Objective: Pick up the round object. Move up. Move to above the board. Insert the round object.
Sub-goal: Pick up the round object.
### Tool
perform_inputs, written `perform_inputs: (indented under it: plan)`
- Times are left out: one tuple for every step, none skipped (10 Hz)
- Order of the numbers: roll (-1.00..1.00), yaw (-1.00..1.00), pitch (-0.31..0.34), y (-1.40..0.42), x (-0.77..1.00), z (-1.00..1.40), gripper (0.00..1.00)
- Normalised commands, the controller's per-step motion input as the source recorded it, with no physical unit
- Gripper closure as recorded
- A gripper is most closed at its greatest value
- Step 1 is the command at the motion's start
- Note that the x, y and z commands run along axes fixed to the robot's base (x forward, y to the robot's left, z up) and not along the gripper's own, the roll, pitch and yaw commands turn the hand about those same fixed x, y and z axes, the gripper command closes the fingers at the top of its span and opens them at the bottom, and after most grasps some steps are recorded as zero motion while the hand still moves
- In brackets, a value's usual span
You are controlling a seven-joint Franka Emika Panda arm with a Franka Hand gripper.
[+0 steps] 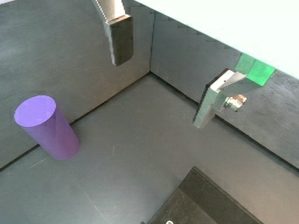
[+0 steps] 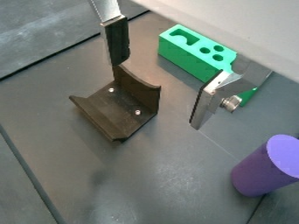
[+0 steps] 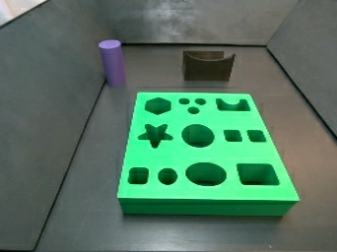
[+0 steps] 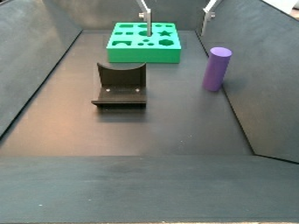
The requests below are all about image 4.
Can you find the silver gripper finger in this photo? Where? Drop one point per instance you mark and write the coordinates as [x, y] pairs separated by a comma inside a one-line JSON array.
[[146, 15], [209, 14]]

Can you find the green shape sorter board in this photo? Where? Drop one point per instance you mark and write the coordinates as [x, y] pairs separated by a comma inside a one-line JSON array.
[[130, 45]]

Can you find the purple cylinder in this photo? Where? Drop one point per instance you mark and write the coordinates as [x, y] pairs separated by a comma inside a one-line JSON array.
[[217, 68]]

